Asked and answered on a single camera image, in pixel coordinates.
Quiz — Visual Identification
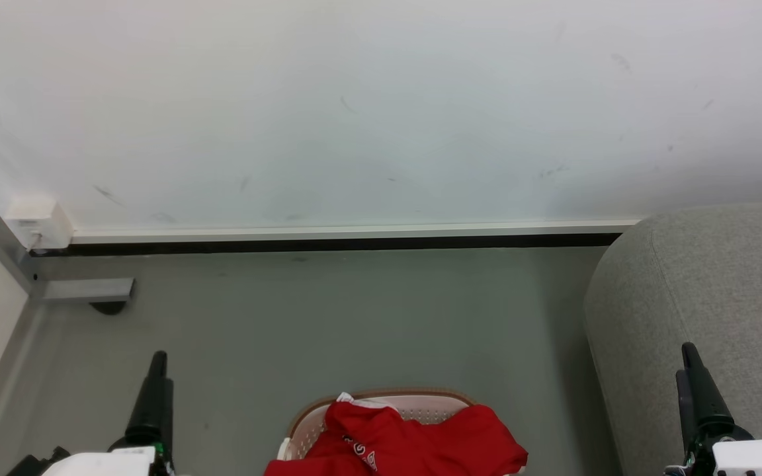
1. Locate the grey metal frame foot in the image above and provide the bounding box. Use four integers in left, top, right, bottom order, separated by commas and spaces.
42, 278, 136, 316

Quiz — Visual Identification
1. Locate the beige laundry basket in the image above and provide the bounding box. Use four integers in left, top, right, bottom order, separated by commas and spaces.
278, 388, 481, 463

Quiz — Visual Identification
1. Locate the red white sports jersey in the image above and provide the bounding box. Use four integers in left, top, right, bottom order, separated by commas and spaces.
265, 393, 421, 476

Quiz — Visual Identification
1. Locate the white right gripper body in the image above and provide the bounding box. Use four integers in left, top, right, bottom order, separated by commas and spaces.
684, 438, 762, 476

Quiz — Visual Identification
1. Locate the grey fabric ottoman seat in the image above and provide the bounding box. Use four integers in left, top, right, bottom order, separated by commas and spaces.
583, 202, 762, 476

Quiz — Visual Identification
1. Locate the red printed sweatshirt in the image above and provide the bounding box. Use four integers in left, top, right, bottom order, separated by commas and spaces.
394, 404, 529, 476

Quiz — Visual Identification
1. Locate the white black wall baseboard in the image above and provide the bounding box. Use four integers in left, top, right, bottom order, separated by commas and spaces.
29, 219, 641, 257

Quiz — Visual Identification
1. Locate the white wall box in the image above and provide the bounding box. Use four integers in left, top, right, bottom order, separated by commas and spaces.
5, 196, 75, 251

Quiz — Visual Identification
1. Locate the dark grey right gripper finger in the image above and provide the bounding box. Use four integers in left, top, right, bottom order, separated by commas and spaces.
676, 370, 703, 458
681, 342, 756, 443

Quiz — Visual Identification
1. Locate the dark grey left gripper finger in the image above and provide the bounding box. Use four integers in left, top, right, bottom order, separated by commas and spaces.
123, 351, 169, 450
159, 378, 175, 463

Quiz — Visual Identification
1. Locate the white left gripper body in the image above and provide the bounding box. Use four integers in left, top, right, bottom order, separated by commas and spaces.
42, 446, 177, 476

